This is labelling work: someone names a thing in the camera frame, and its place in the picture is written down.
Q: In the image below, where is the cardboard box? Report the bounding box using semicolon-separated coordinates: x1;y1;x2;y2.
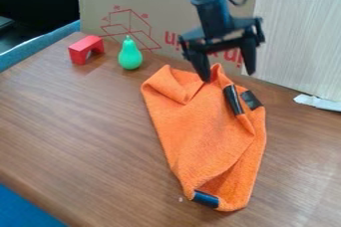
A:
76;0;341;77

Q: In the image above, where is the light wooden board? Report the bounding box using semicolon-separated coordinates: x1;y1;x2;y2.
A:
239;0;341;103

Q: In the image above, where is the orange cloth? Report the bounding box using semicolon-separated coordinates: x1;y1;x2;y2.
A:
140;63;268;213

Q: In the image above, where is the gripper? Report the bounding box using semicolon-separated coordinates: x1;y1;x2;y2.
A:
176;0;267;84

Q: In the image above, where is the green toy pear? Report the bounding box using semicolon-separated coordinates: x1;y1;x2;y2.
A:
117;35;145;71

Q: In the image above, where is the white paper scrap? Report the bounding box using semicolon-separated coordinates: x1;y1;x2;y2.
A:
291;93;341;113

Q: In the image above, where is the red arch block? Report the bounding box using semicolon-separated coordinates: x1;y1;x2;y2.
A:
66;35;107;66

